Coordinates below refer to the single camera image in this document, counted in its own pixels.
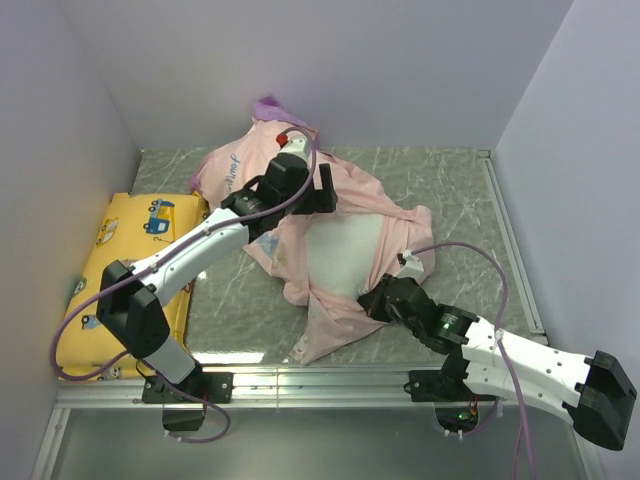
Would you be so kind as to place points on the white pillow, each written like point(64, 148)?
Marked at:
point(340, 252)

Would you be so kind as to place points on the purple princess print pillowcase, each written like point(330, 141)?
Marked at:
point(227, 168)

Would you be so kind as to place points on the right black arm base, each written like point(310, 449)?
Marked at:
point(458, 410)

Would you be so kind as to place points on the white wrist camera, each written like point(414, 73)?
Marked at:
point(410, 266)
point(294, 143)

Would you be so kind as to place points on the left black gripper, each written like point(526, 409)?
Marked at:
point(328, 197)

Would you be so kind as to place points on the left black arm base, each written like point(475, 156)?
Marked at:
point(186, 405)

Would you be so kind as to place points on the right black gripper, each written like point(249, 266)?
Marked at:
point(373, 301)

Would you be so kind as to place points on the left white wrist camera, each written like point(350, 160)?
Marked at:
point(294, 143)

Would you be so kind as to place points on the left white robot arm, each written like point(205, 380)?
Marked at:
point(133, 297)

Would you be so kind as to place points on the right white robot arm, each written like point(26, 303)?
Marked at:
point(593, 394)

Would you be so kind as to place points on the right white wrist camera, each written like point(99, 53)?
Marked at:
point(410, 266)

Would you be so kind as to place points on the pink pillowcase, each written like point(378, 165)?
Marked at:
point(335, 321)

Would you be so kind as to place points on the aluminium rail frame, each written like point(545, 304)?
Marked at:
point(282, 421)

